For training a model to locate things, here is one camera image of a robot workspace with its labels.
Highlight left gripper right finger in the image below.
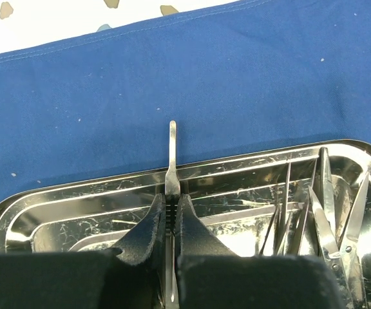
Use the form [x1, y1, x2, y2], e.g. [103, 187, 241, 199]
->
[175, 194, 354, 308]

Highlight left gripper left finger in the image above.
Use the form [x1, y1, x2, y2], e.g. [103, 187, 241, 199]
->
[0, 194, 166, 308]

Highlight steel scalpel handle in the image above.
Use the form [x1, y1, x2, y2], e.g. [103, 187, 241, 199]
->
[165, 120, 180, 308]

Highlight steel surgical scissors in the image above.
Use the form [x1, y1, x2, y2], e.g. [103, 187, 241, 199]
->
[336, 170, 371, 308]

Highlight blue surgical cloth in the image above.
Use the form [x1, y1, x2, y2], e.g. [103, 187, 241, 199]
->
[0, 1, 371, 201]

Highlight steel forceps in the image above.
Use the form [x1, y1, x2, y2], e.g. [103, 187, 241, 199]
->
[259, 159, 319, 256]

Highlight steel tweezers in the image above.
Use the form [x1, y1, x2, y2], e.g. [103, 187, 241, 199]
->
[273, 188, 311, 255]

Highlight steel instrument tray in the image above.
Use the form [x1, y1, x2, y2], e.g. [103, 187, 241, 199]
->
[0, 140, 371, 308]

